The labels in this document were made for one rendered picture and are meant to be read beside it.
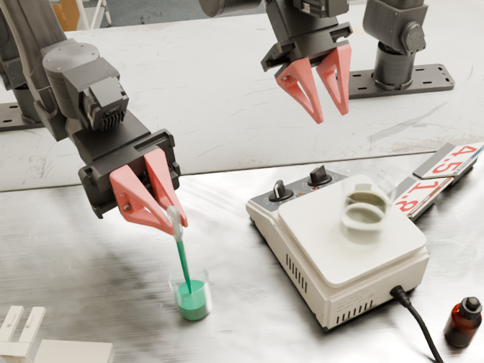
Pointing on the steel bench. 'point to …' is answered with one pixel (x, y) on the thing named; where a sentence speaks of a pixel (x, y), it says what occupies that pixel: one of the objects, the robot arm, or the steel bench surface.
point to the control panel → (293, 191)
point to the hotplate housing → (383, 291)
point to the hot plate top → (324, 233)
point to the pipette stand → (48, 346)
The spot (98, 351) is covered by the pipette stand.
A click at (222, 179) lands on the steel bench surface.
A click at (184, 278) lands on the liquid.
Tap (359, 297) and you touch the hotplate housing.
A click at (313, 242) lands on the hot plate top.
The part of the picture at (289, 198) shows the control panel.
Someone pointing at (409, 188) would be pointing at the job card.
